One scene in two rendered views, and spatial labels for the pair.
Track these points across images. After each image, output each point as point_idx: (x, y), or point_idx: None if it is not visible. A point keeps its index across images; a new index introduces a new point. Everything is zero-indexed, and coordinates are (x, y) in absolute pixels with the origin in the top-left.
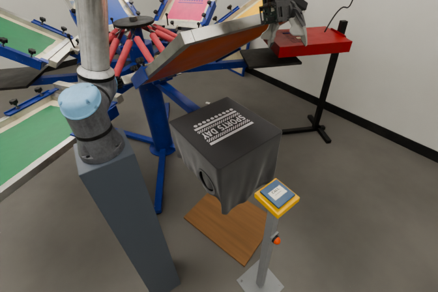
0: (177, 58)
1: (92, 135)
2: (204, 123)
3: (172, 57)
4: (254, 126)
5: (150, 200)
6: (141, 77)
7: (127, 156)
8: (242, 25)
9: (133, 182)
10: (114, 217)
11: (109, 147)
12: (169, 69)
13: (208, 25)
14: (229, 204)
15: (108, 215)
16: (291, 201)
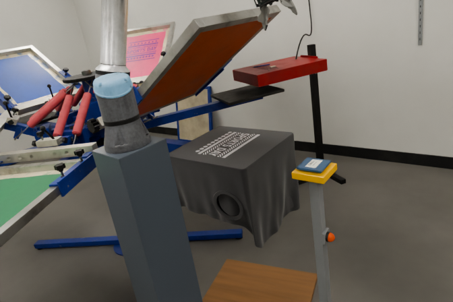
0: (180, 58)
1: (128, 116)
2: (206, 147)
3: (180, 51)
4: (262, 136)
5: (181, 209)
6: None
7: (160, 141)
8: (237, 17)
9: (165, 178)
10: (147, 230)
11: (142, 132)
12: (162, 87)
13: (212, 15)
14: (261, 233)
15: (141, 225)
16: (329, 167)
